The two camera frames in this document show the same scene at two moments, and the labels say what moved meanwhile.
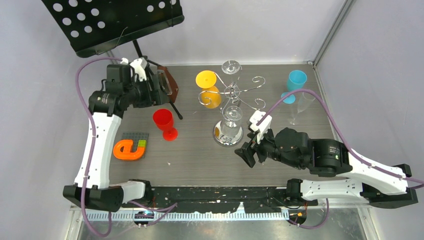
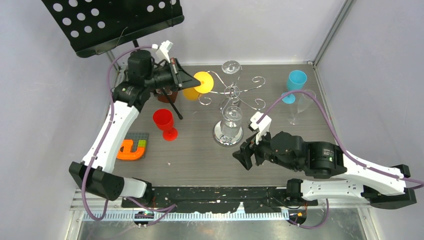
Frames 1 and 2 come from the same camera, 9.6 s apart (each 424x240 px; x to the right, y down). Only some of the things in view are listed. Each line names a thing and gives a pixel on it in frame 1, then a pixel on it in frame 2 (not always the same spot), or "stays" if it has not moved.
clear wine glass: [304, 104] stays
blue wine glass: [296, 80] stays
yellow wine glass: [210, 94] → [192, 94]
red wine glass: [164, 120] stays
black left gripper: [157, 96] → [180, 79]
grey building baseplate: [140, 139] stays
